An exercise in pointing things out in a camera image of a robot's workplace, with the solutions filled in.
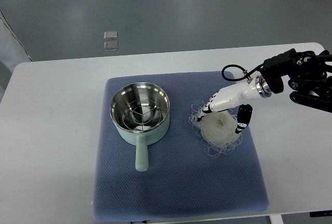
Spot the upper clear floor square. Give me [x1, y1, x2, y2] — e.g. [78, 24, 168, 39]
[104, 31, 117, 40]

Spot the white vermicelli noodle nest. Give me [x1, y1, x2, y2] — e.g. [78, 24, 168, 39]
[188, 103, 243, 158]

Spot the mint green steel pot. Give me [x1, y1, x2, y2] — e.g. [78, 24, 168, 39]
[110, 82, 170, 172]

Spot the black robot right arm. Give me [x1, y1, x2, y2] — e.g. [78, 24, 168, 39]
[222, 49, 331, 113]

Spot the black table control panel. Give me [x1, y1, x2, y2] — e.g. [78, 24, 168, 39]
[309, 210, 332, 218]

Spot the wire steaming rack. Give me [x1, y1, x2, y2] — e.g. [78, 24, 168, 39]
[121, 105, 162, 132]

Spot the blue grey textured mat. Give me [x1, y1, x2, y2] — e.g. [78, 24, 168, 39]
[93, 72, 269, 222]

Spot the clear floor square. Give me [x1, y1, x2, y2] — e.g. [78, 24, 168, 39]
[104, 31, 117, 40]
[104, 40, 118, 51]

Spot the lower clear floor square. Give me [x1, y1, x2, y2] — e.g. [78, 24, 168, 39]
[104, 40, 118, 51]

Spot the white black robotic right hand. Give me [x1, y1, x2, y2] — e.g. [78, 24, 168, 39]
[194, 76, 272, 134]

